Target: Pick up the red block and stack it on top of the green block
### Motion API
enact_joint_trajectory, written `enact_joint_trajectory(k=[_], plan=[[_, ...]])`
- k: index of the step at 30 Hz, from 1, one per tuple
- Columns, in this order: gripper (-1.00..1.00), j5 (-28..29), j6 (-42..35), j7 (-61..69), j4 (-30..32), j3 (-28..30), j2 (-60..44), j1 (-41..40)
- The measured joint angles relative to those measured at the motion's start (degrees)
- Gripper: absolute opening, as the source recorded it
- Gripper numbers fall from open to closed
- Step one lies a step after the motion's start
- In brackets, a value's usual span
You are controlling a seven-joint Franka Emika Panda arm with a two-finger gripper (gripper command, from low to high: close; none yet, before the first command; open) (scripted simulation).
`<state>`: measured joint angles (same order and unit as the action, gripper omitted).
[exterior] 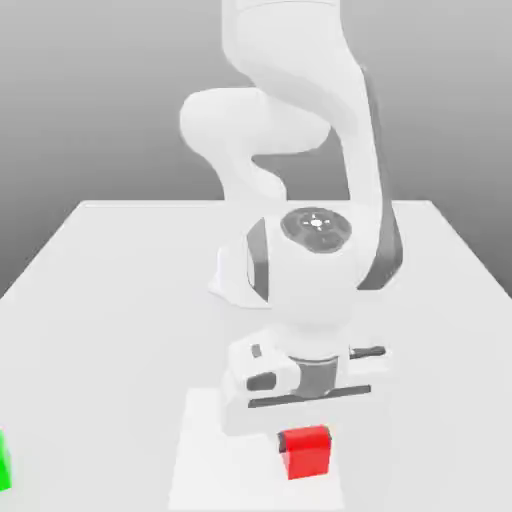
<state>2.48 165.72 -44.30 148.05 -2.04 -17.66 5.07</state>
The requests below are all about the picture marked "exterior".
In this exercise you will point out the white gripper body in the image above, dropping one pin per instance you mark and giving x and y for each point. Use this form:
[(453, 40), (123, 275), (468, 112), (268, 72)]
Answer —
[(256, 420)]

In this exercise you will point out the small red cube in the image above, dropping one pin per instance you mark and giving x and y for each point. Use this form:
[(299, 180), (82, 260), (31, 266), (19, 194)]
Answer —
[(308, 452)]

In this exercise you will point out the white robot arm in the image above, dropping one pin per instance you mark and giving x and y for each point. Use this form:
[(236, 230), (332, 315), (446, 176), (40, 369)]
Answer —
[(308, 272)]

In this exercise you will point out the small green cube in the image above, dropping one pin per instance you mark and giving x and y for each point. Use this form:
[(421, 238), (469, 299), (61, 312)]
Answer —
[(4, 466)]

